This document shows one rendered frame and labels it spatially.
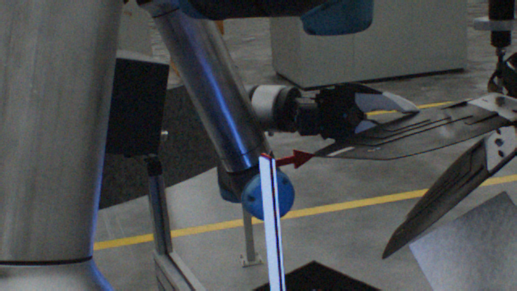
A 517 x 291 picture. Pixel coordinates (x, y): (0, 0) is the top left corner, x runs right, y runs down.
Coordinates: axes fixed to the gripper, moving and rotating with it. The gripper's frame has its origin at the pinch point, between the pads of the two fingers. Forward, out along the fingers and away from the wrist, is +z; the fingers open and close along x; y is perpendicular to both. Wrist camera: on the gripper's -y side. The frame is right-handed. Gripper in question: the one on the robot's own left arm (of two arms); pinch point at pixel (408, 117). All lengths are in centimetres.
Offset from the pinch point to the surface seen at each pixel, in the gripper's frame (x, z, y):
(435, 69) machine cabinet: 43, -152, 643
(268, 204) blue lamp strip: 7.1, -9.4, -24.0
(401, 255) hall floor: 98, -58, 196
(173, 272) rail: 32, -45, 3
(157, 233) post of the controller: 27, -52, 8
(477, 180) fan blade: 10.6, 7.7, 9.8
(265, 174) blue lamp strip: 3.4, -9.5, -24.3
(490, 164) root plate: 8.3, 9.4, 11.3
